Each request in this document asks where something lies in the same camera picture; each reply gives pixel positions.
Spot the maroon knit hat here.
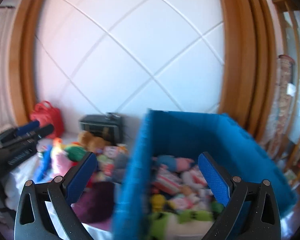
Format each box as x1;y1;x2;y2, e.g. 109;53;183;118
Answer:
71;181;115;224

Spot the red bear handbag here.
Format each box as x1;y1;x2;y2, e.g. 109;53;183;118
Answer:
30;101;64;139

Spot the pink pig plush toy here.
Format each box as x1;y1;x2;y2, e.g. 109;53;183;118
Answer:
51;146;77;177

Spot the brown plush toy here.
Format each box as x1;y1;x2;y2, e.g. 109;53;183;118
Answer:
78;131;111;153

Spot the green frog plush toy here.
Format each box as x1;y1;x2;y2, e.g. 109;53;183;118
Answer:
147;210;214;239

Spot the rolled patterned mat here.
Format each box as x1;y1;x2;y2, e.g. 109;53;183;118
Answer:
261;55;295;158

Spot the wooden slat room divider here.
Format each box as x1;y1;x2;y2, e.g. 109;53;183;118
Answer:
273;0;300;186

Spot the black picture frame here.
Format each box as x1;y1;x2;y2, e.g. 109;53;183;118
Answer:
79;113;124;145

